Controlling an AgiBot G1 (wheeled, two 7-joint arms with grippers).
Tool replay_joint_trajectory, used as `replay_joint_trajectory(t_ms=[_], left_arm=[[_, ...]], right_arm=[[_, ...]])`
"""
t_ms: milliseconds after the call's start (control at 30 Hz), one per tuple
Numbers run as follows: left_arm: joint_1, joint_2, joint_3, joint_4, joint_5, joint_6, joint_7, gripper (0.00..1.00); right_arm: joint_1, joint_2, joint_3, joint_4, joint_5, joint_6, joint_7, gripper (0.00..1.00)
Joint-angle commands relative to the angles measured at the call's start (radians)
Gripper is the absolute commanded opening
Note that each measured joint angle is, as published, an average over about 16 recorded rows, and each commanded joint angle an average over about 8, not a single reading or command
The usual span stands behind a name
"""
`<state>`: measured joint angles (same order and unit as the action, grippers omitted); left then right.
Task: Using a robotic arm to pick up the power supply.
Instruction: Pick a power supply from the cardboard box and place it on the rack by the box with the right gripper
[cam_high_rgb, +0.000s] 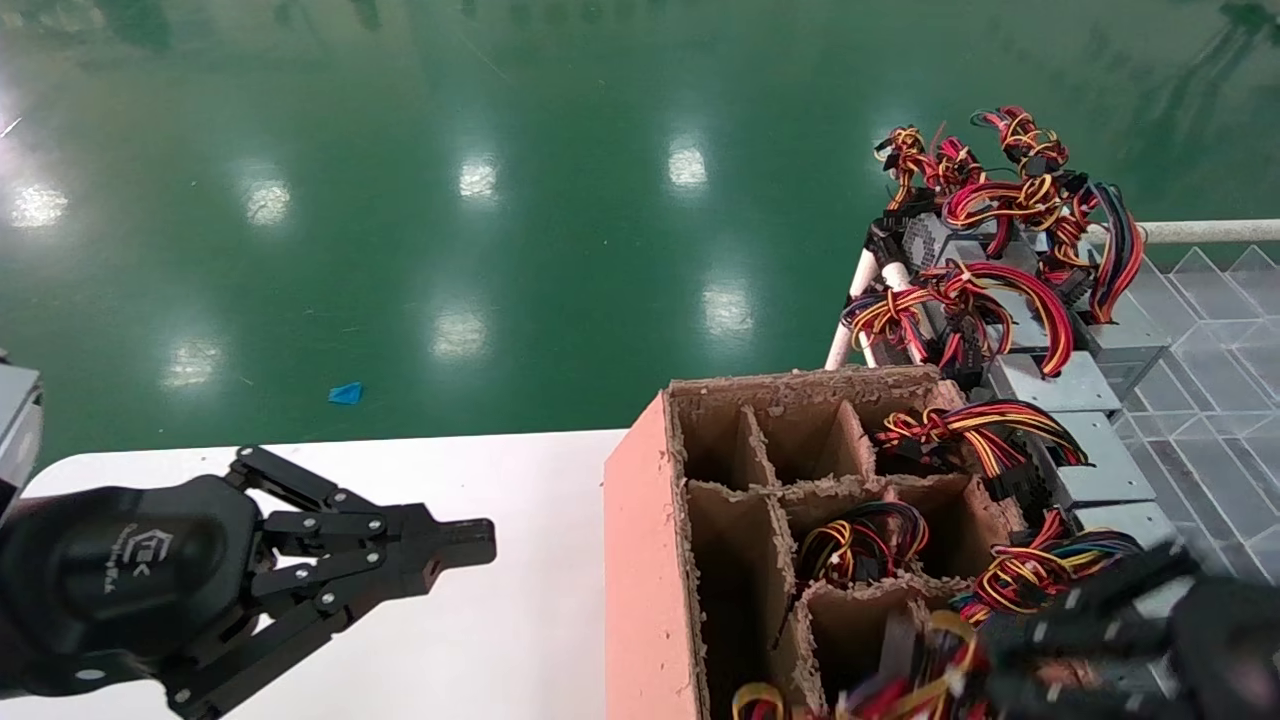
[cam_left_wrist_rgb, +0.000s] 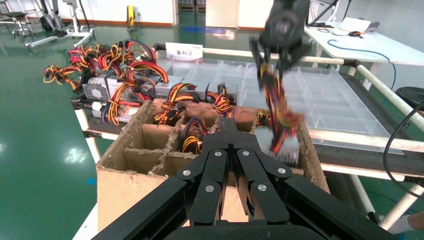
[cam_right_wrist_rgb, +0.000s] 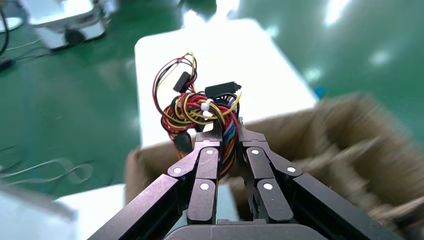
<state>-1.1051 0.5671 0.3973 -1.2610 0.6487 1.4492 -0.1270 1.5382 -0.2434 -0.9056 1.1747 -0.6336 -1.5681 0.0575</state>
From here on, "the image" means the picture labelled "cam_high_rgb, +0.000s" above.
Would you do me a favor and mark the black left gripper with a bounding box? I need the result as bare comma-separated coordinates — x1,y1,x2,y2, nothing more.
0,475,271,701

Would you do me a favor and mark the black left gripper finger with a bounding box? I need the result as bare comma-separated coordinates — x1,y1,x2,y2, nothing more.
165,545,497,719
225,445,497,556

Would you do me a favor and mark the long white plastic pipe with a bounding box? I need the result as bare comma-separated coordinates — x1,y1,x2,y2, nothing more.
1085,220,1280,246

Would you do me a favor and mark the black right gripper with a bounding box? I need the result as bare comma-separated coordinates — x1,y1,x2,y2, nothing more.
985,545,1280,720

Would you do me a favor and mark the slanted white plastic pipe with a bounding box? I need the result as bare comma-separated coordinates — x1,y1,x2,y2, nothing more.
825,250,881,371

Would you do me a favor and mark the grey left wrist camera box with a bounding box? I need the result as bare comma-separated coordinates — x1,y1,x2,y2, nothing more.
0,352,46,521

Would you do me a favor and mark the short white plastic pipe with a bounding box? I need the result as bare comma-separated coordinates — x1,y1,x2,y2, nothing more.
880,262,926,366

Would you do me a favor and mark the mesh-topped grey power supply case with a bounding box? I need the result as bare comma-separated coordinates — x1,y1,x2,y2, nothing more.
895,213,1051,276

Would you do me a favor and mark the pink cardboard box with dividers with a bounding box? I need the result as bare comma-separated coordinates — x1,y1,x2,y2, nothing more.
605,365,1031,720

